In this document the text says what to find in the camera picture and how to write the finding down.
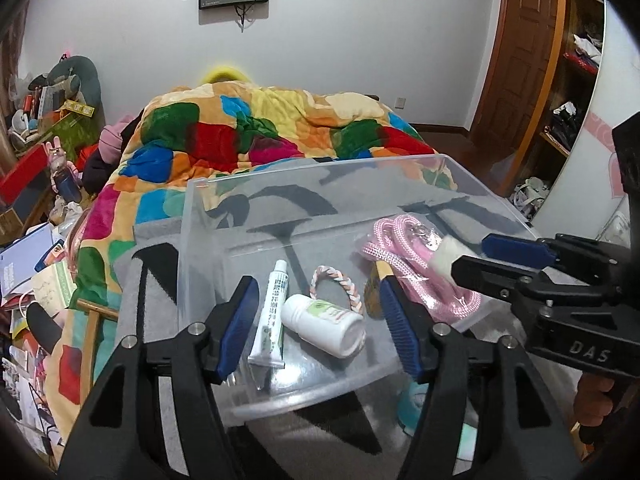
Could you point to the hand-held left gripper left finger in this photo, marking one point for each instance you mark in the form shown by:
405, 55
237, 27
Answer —
234, 332

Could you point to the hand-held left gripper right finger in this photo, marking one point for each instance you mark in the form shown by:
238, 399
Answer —
401, 332

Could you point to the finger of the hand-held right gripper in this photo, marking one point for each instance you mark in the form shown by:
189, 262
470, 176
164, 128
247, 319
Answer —
515, 252
480, 274

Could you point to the clear plastic storage box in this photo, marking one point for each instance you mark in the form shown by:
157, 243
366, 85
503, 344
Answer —
300, 200

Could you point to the person's right hand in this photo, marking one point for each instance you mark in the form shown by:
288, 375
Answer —
592, 402

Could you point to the white ointment tube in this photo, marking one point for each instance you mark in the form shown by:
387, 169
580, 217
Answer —
270, 320

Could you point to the small brown object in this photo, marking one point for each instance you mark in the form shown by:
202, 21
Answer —
372, 296

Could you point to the white shoes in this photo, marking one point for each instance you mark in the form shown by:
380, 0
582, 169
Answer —
530, 192

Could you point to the teal tape roll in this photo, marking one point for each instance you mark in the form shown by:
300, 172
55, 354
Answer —
412, 406

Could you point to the white plastic bottle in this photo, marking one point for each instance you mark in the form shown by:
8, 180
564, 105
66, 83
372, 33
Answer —
325, 322

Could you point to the white board with pink bow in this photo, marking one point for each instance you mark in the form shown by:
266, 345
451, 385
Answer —
590, 160

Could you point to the wooden shelf unit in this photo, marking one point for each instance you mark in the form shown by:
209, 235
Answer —
575, 100

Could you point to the colourful patchwork blanket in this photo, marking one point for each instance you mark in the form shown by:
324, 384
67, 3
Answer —
210, 130

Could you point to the pile of books and papers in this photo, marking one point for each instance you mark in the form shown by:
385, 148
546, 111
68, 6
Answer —
35, 280

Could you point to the dark clothing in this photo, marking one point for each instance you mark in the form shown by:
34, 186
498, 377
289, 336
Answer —
100, 172

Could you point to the brown wooden door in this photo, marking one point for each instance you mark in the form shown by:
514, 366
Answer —
525, 35

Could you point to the pink knitted hat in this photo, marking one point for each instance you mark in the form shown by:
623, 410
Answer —
114, 140

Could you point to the pink bunny toy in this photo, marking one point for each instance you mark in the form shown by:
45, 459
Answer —
62, 165

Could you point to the green box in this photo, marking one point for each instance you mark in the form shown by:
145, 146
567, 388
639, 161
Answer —
75, 130

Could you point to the yellow pillow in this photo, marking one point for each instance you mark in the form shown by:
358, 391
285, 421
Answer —
225, 74

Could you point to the red box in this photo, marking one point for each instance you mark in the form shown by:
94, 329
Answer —
22, 172

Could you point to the grey neck pillow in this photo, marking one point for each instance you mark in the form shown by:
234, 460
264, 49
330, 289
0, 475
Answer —
82, 72

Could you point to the wooden frame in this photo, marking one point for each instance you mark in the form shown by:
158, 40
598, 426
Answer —
92, 335

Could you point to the white wall socket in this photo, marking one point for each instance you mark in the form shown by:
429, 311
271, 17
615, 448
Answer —
400, 103

